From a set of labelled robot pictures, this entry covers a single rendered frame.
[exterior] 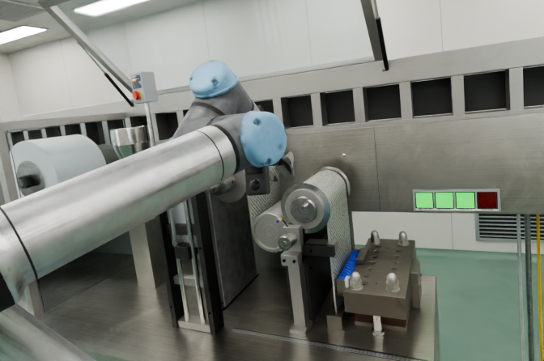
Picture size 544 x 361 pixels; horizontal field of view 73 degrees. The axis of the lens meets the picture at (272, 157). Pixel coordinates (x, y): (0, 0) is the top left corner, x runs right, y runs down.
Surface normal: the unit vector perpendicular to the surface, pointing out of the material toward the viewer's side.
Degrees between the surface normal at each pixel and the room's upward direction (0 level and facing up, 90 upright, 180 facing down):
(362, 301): 90
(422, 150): 90
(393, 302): 90
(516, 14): 90
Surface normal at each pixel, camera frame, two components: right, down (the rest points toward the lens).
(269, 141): 0.70, 0.02
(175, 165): 0.53, -0.38
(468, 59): -0.41, 0.17
